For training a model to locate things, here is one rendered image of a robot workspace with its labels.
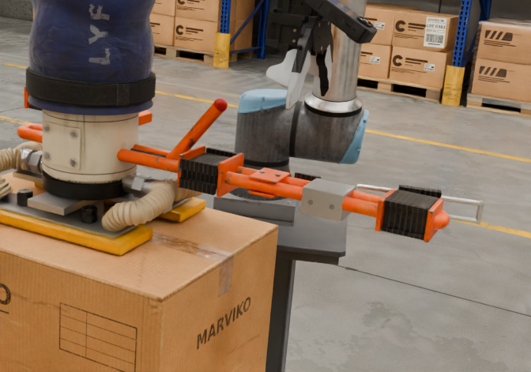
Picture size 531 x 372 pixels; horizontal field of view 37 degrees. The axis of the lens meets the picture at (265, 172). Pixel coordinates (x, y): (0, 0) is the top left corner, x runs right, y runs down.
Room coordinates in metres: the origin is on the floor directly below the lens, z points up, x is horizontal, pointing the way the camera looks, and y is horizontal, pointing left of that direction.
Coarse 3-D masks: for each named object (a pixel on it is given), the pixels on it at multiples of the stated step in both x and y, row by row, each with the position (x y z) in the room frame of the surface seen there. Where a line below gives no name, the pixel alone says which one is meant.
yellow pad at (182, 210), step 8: (40, 184) 1.52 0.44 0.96; (104, 200) 1.45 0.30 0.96; (184, 200) 1.45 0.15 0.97; (192, 200) 1.47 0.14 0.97; (200, 200) 1.47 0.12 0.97; (176, 208) 1.42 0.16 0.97; (184, 208) 1.42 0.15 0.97; (192, 208) 1.43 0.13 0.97; (200, 208) 1.46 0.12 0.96; (160, 216) 1.41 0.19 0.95; (168, 216) 1.40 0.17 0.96; (176, 216) 1.39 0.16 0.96; (184, 216) 1.40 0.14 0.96
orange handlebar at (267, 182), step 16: (144, 112) 1.65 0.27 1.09; (32, 128) 1.47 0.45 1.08; (128, 160) 1.35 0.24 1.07; (144, 160) 1.33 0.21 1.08; (160, 160) 1.32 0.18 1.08; (176, 160) 1.32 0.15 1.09; (224, 176) 1.27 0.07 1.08; (240, 176) 1.26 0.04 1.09; (256, 176) 1.25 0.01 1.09; (272, 176) 1.26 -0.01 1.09; (288, 176) 1.28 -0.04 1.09; (256, 192) 1.25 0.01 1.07; (272, 192) 1.24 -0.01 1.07; (288, 192) 1.22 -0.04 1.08; (352, 208) 1.18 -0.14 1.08; (368, 208) 1.17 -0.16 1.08
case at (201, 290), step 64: (0, 256) 1.21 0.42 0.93; (64, 256) 1.20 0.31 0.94; (128, 256) 1.23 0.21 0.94; (192, 256) 1.25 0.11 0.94; (256, 256) 1.36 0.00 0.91; (0, 320) 1.21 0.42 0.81; (64, 320) 1.16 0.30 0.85; (128, 320) 1.10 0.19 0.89; (192, 320) 1.16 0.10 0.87; (256, 320) 1.38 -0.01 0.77
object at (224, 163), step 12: (180, 156) 1.29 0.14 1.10; (192, 156) 1.32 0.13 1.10; (204, 156) 1.33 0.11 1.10; (216, 156) 1.34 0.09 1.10; (228, 156) 1.35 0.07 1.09; (240, 156) 1.32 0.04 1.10; (180, 168) 1.29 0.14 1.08; (192, 168) 1.27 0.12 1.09; (204, 168) 1.26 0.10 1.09; (216, 168) 1.26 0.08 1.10; (228, 168) 1.28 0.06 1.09; (180, 180) 1.28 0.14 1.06; (192, 180) 1.27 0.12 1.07; (204, 180) 1.27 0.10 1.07; (216, 180) 1.26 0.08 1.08; (204, 192) 1.26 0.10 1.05; (228, 192) 1.29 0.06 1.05
